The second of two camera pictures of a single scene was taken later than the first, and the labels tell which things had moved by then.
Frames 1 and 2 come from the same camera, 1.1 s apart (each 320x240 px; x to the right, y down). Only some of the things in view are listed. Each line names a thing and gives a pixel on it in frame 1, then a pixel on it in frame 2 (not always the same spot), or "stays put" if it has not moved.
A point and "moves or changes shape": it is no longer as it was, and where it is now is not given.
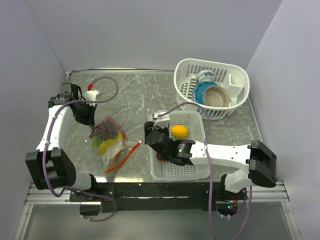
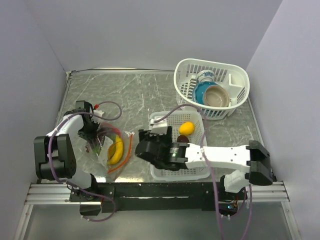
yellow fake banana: [106, 143] → [115, 151]
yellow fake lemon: [179, 131] moves or changes shape
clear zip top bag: [110, 138] moves or changes shape
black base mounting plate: [156, 196] stays put
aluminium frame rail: [277, 194] stays put
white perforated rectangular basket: [195, 122] stays put
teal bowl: [199, 90] stays put
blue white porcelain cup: [205, 75] stays put
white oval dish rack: [215, 89] stays put
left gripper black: [90, 120] → [89, 136]
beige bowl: [215, 95] stays put
